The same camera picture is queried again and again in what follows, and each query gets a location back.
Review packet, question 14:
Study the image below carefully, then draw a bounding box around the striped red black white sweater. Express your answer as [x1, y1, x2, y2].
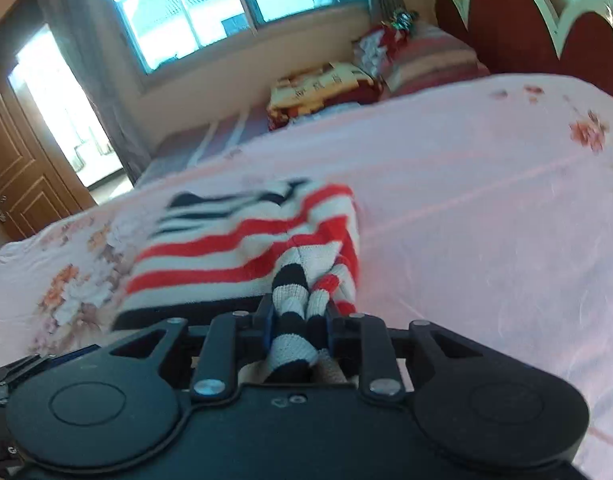
[112, 180, 359, 384]

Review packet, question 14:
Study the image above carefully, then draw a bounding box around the pink floral bed sheet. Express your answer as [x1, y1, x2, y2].
[0, 75, 613, 479]

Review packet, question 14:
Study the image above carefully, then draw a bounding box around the brown wooden door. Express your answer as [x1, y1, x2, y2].
[0, 74, 96, 240]

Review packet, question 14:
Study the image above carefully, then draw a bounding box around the striped purple mattress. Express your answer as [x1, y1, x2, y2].
[135, 105, 268, 188]

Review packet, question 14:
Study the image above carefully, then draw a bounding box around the folded yellow red blanket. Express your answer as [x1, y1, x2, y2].
[266, 62, 382, 130]

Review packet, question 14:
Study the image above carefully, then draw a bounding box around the red patterned cloth bundle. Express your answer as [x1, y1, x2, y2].
[353, 9, 419, 77]

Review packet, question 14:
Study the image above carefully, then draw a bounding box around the striped pink pillow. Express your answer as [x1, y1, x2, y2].
[372, 22, 489, 100]

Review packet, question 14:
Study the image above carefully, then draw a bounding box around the red scalloped headboard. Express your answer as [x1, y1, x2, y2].
[434, 0, 613, 96]

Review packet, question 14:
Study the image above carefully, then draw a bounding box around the grey left curtain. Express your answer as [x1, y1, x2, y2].
[38, 0, 150, 183]

